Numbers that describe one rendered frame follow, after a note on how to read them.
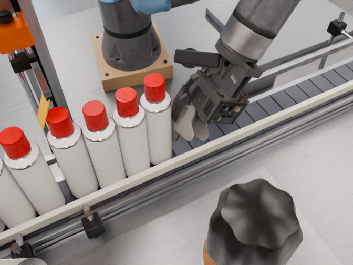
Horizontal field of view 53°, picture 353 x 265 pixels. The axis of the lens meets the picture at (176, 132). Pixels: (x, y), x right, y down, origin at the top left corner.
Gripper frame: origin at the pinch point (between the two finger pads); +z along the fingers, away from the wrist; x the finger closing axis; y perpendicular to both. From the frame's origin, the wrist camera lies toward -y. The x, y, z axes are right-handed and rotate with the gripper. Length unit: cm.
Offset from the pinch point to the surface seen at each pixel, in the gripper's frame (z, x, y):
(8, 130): -0.1, -29.9, -0.3
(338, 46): -23.7, 35.6, -3.1
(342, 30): -26.1, 40.3, -7.2
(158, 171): 5.3, -4.1, 4.9
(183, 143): 3.8, 4.3, -0.6
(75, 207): 13.0, -17.8, 4.9
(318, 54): -20.7, 30.5, -2.9
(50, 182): 8.8, -22.5, 2.3
